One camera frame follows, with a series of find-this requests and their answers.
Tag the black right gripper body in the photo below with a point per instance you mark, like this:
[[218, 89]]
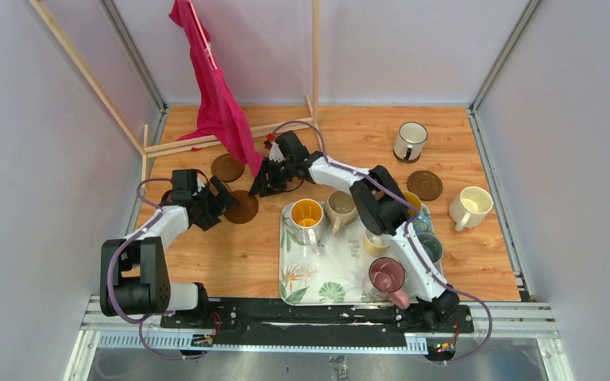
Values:
[[283, 172]]

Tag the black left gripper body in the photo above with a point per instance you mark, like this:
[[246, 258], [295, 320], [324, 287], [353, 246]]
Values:
[[202, 198]]

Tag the plain dark brown coaster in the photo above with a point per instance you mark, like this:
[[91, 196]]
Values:
[[245, 211]]

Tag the ringed brown coaster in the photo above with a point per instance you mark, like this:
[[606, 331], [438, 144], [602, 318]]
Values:
[[226, 168]]

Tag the floral white serving tray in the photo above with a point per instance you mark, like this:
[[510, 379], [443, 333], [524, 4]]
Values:
[[337, 274]]

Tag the white enamel mug black rim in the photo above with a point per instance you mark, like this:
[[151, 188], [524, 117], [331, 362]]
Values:
[[411, 138]]

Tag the dark wooden coaster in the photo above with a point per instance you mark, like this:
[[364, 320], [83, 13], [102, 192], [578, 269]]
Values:
[[426, 185]]

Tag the cream white mug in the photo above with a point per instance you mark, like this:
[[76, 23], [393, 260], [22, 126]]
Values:
[[470, 207]]

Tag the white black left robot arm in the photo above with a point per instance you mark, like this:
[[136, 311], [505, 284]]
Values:
[[135, 282]]

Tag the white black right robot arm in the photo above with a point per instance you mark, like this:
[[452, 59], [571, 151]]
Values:
[[383, 211]]

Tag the wooden drying rack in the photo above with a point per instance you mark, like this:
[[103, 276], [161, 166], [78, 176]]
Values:
[[143, 147]]

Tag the glass mug yellow inside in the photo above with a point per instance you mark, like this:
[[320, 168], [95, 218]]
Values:
[[306, 217]]

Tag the beige ceramic mug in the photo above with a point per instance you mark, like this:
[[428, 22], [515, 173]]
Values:
[[340, 210]]

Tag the magenta cloth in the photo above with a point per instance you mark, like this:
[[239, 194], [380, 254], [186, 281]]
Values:
[[219, 114]]

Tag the pale yellow mug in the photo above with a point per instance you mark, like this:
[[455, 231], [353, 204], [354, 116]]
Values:
[[373, 244]]

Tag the blue mug yellow inside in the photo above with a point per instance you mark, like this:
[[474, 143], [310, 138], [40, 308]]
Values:
[[422, 222]]

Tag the pink ceramic mug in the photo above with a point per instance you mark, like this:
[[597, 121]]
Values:
[[386, 278]]

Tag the grey ceramic mug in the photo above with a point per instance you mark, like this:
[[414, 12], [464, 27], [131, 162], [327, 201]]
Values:
[[432, 245]]

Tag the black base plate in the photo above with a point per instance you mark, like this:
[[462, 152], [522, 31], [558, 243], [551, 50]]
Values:
[[272, 322]]

